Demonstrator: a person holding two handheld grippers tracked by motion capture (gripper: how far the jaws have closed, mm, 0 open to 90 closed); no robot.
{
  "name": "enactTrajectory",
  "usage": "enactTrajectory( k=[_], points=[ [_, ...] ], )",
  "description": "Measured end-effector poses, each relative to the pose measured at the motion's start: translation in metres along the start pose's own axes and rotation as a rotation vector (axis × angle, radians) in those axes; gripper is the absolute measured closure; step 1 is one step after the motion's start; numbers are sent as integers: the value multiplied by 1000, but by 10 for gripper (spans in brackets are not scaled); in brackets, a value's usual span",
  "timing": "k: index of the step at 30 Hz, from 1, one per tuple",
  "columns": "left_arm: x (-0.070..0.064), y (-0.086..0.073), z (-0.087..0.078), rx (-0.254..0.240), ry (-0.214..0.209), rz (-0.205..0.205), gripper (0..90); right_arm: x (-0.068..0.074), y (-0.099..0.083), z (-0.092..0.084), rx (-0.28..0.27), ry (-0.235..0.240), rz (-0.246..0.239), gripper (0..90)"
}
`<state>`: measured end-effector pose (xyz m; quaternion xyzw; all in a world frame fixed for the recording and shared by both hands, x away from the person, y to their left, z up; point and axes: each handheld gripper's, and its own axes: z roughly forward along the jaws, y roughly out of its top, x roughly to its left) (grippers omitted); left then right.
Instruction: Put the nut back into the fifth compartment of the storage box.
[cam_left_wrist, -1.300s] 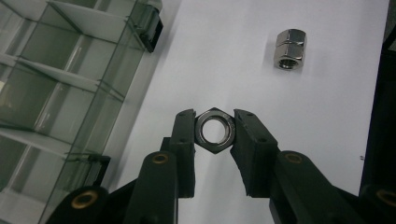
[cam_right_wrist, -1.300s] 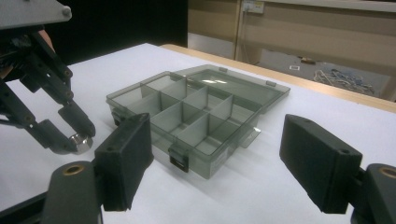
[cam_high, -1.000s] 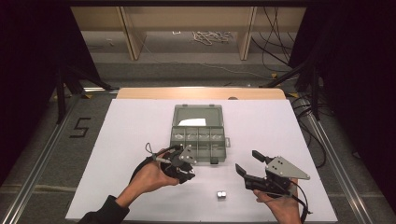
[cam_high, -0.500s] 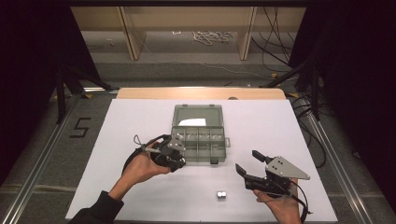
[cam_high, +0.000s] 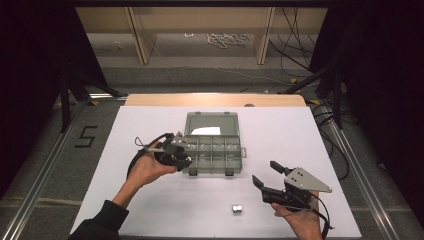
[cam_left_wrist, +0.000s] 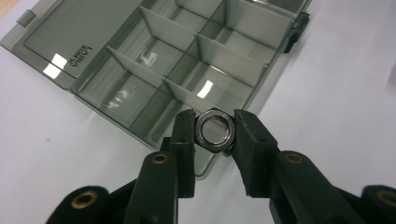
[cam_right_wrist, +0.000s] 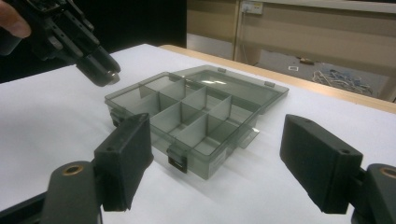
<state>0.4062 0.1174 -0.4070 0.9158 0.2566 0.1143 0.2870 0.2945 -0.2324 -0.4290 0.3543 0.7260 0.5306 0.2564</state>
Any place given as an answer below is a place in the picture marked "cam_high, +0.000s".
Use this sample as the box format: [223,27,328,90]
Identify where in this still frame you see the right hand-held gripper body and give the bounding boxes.
[284,167,333,212]

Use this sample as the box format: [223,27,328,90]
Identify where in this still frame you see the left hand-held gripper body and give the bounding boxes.
[156,132,192,173]

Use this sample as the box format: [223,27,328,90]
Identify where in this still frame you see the clear grey plastic organizer box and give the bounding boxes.
[181,111,248,178]

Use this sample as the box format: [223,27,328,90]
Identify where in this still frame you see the person's left hand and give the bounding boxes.
[128,141,178,189]

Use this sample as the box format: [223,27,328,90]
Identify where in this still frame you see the person's right hand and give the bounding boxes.
[271,191,324,240]

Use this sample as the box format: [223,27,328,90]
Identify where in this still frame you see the white table mat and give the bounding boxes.
[69,105,363,239]

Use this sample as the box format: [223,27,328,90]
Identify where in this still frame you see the black tripod stand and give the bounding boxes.
[59,69,122,134]
[278,64,345,130]

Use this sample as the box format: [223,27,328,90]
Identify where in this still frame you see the light wooden shelf unit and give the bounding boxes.
[75,7,329,66]

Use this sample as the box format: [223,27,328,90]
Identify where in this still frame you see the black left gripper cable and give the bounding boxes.
[126,132,175,178]

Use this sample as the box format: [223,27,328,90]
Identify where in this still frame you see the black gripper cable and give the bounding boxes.
[126,132,175,178]
[311,194,336,240]

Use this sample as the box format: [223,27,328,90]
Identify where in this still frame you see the black floor cables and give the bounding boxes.
[310,99,352,182]

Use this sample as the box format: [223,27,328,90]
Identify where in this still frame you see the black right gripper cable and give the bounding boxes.
[311,194,336,240]

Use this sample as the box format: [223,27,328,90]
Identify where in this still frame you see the aluminium floor rail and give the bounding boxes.
[319,105,403,240]
[0,99,89,240]

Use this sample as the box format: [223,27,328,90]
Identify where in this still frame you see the white rope bundle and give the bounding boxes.
[205,32,250,50]

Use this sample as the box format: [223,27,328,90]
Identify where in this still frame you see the black hanging cables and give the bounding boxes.
[268,7,319,78]

